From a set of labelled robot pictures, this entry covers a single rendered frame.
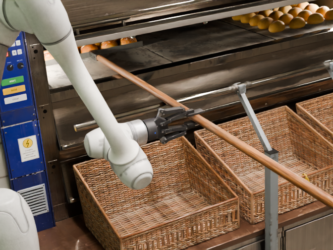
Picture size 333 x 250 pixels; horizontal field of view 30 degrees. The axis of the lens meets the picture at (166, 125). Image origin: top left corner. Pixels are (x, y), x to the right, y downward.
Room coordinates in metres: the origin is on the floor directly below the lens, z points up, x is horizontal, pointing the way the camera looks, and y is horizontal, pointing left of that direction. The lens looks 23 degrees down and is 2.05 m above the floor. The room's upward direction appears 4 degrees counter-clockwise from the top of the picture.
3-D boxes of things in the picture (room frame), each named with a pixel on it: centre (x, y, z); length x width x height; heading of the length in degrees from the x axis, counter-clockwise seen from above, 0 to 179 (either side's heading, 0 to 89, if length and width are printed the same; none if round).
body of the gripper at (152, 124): (1.98, 0.04, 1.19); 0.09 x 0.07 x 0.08; 116
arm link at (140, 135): (1.95, 0.11, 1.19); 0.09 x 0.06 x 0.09; 26
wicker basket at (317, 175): (2.60, -0.48, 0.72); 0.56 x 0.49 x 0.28; 117
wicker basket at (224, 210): (2.34, 0.07, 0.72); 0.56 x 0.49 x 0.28; 117
